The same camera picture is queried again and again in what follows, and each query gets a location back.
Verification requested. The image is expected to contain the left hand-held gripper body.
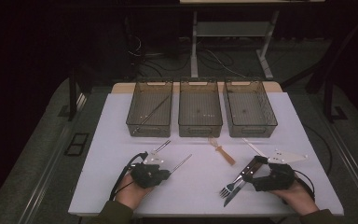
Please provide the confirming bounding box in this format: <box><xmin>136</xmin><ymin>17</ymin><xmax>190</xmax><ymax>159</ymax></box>
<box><xmin>130</xmin><ymin>150</ymin><xmax>166</xmax><ymax>189</ymax></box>

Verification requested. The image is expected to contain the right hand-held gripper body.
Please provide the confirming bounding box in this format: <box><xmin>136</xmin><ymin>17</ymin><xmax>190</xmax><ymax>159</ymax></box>
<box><xmin>252</xmin><ymin>148</ymin><xmax>310</xmax><ymax>192</ymax></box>

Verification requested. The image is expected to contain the white chopstick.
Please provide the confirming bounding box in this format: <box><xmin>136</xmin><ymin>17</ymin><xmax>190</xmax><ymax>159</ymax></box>
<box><xmin>241</xmin><ymin>137</ymin><xmax>269</xmax><ymax>159</ymax></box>

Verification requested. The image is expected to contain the metal chopstick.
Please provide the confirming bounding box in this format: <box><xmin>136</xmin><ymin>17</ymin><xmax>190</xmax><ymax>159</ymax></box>
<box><xmin>153</xmin><ymin>139</ymin><xmax>172</xmax><ymax>154</ymax></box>
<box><xmin>169</xmin><ymin>153</ymin><xmax>193</xmax><ymax>175</ymax></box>
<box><xmin>132</xmin><ymin>94</ymin><xmax>172</xmax><ymax>133</ymax></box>

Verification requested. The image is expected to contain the wooden handled metal knife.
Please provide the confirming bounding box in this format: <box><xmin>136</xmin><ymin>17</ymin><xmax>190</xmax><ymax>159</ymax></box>
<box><xmin>223</xmin><ymin>160</ymin><xmax>264</xmax><ymax>208</ymax></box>

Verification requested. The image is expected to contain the translucent brown plastic bin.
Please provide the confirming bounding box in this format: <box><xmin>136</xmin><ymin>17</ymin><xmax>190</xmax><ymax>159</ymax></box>
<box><xmin>223</xmin><ymin>77</ymin><xmax>278</xmax><ymax>139</ymax></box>
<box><xmin>178</xmin><ymin>77</ymin><xmax>224</xmax><ymax>138</ymax></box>
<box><xmin>126</xmin><ymin>77</ymin><xmax>173</xmax><ymax>138</ymax></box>

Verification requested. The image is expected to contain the person's left hand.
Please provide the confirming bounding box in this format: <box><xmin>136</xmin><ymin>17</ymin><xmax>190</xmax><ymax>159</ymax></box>
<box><xmin>115</xmin><ymin>173</ymin><xmax>156</xmax><ymax>211</ymax></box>

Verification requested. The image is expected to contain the person's right hand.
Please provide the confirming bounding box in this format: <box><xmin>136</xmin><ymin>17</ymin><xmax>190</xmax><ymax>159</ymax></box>
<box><xmin>269</xmin><ymin>181</ymin><xmax>320</xmax><ymax>217</ymax></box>

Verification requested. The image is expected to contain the white table board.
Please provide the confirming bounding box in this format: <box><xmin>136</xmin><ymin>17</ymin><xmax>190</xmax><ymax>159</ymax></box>
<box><xmin>68</xmin><ymin>91</ymin><xmax>345</xmax><ymax>217</ymax></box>

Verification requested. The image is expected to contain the black metal stand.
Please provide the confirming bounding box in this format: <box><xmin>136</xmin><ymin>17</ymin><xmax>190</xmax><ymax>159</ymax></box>
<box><xmin>306</xmin><ymin>12</ymin><xmax>358</xmax><ymax>124</ymax></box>

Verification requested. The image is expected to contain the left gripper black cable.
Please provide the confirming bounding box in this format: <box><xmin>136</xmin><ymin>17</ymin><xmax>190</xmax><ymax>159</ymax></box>
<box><xmin>108</xmin><ymin>151</ymin><xmax>149</xmax><ymax>203</ymax></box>

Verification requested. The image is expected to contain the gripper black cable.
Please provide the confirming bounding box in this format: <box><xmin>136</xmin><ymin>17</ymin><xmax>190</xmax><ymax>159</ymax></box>
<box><xmin>108</xmin><ymin>151</ymin><xmax>149</xmax><ymax>203</ymax></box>
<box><xmin>293</xmin><ymin>169</ymin><xmax>317</xmax><ymax>203</ymax></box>

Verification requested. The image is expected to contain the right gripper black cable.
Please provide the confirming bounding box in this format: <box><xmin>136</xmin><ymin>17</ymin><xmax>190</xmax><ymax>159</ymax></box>
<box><xmin>293</xmin><ymin>169</ymin><xmax>317</xmax><ymax>203</ymax></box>

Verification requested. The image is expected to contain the thin black cable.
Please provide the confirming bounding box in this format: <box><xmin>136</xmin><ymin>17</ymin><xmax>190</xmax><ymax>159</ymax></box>
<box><xmin>302</xmin><ymin>124</ymin><xmax>334</xmax><ymax>175</ymax></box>

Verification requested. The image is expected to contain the aluminium rail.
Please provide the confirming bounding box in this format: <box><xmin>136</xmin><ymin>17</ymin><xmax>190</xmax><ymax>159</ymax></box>
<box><xmin>323</xmin><ymin>119</ymin><xmax>358</xmax><ymax>216</ymax></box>
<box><xmin>18</xmin><ymin>92</ymin><xmax>87</xmax><ymax>224</ymax></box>

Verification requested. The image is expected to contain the white floor cable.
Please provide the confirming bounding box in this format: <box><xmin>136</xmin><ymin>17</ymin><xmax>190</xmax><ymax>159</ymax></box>
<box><xmin>203</xmin><ymin>49</ymin><xmax>247</xmax><ymax>78</ymax></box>

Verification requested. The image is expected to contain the black floor cable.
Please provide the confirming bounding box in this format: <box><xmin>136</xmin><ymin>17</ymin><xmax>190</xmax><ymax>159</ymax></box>
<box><xmin>136</xmin><ymin>50</ymin><xmax>191</xmax><ymax>78</ymax></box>

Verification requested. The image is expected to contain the grey metal desk frame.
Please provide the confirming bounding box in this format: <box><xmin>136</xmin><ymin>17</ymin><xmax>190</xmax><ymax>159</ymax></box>
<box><xmin>190</xmin><ymin>9</ymin><xmax>281</xmax><ymax>80</ymax></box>

